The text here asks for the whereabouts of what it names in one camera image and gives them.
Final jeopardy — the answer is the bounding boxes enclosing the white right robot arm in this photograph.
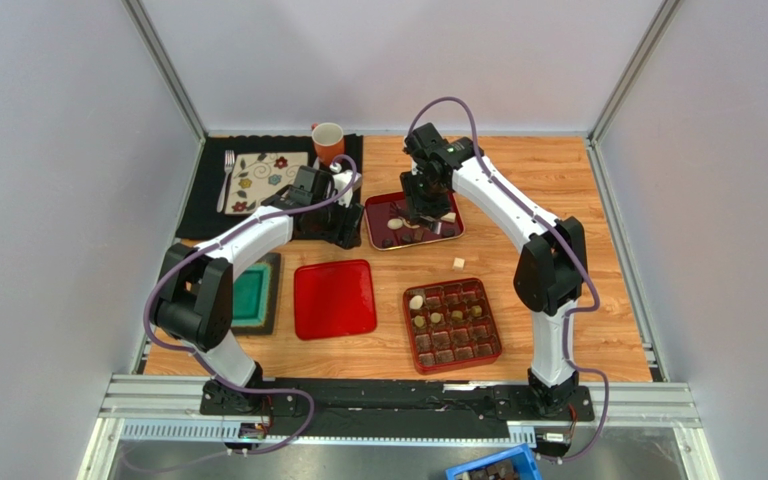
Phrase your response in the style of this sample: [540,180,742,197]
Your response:
[400,123,587,411]

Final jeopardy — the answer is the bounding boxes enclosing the white round chocolate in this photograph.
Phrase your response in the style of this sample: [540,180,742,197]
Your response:
[387,218,404,230]
[408,295,425,310]

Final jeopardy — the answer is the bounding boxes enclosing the black cloth placemat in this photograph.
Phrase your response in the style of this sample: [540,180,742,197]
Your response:
[175,133,365,242]

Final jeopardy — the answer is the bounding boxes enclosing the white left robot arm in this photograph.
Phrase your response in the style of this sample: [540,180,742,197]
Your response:
[143,156,363,394]

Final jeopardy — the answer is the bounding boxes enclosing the metal serving tongs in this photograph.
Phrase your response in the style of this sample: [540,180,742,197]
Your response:
[391,208,442,234]

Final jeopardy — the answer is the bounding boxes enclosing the red chocolate box with tray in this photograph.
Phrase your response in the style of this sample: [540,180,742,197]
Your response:
[402,277,503,375]

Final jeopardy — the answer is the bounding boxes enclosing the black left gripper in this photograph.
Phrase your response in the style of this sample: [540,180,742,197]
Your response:
[310,191,363,250]

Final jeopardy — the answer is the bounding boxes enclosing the floral square plate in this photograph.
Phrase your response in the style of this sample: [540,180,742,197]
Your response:
[222,152,309,216]

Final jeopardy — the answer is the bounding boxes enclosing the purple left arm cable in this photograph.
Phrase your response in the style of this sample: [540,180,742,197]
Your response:
[142,154,360,457]

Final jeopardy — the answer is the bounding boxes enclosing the blue plastic bin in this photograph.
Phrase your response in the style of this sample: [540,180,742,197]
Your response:
[445,444,543,480]

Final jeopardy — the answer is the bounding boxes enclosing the silver fork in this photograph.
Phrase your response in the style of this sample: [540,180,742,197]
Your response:
[216,150,236,213]

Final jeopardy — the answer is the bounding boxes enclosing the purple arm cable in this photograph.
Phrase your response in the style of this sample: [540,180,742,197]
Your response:
[142,154,360,457]
[405,96,612,464]

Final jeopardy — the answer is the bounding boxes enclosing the turquoise glazed dark plate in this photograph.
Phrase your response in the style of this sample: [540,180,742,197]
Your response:
[231,253,283,336]

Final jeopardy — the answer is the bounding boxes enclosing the red tin lid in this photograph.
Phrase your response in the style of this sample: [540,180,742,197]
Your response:
[293,259,377,341]

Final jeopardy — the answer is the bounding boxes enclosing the orange mug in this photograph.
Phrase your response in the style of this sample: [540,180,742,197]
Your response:
[311,122,345,166]

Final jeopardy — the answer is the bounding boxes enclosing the red chocolate serving tray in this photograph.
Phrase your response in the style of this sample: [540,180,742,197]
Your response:
[364,191,465,251]

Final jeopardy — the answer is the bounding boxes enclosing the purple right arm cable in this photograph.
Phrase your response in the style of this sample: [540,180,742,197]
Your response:
[405,96,612,464]

